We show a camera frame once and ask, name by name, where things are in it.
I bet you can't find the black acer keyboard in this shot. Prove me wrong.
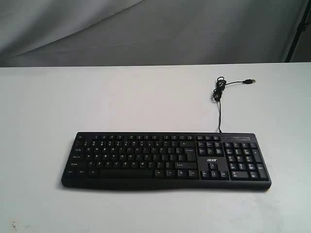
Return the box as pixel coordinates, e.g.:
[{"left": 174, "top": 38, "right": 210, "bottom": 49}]
[{"left": 61, "top": 132, "right": 272, "bottom": 190}]

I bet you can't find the grey backdrop cloth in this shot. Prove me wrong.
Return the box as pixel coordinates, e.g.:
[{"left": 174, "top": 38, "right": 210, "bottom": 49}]
[{"left": 0, "top": 0, "right": 307, "bottom": 67}]

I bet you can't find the black light stand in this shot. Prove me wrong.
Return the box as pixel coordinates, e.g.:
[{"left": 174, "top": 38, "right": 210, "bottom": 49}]
[{"left": 285, "top": 0, "right": 311, "bottom": 63}]

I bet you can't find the black keyboard usb cable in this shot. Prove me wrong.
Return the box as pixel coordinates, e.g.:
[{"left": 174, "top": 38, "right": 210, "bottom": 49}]
[{"left": 210, "top": 76, "right": 257, "bottom": 134}]

